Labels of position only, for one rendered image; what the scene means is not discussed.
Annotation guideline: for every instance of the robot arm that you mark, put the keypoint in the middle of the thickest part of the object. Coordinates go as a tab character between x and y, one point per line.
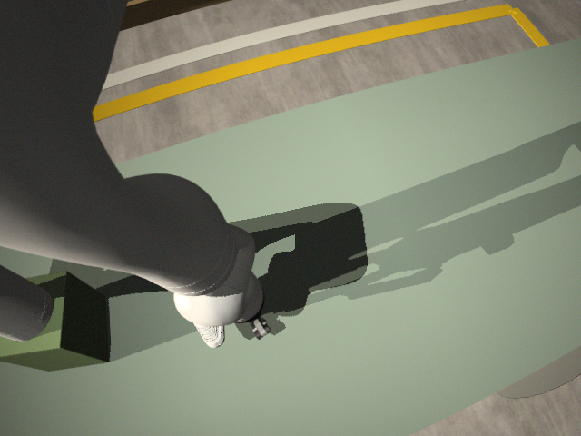
62	197

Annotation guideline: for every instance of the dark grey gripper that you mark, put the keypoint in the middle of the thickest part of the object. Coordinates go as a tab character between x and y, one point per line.
257	322

